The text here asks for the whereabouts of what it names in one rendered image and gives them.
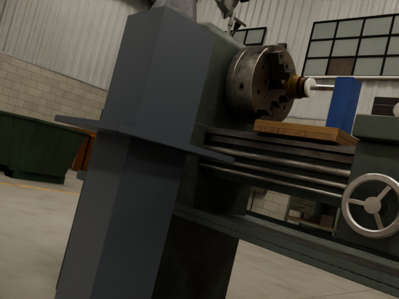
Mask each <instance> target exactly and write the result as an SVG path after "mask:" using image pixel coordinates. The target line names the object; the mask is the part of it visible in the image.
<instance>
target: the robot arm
mask: <svg viewBox="0 0 399 299"><path fill-rule="evenodd" d="M197 1H198V0H156V1H155V3H154V4H153V6H152V7H151V9H153V8H158V7H162V6H167V7H169V8H171V9H172V10H174V11H176V12H178V13H180V14H181V15H183V16H184V17H186V18H188V19H190V20H192V21H193V22H195V23H197ZM239 1H240V2H241V3H243V2H249V0H221V1H219V2H220V3H221V4H222V6H224V8H225V9H226V11H227V12H226V13H224V12H223V10H222V9H221V8H220V7H219V5H218V4H217V7H218V8H219V9H220V11H221V16H222V17H223V19H226V18H227V17H228V16H229V15H230V14H231V13H232V11H233V10H234V8H236V6H237V4H238V2H239Z"/></svg>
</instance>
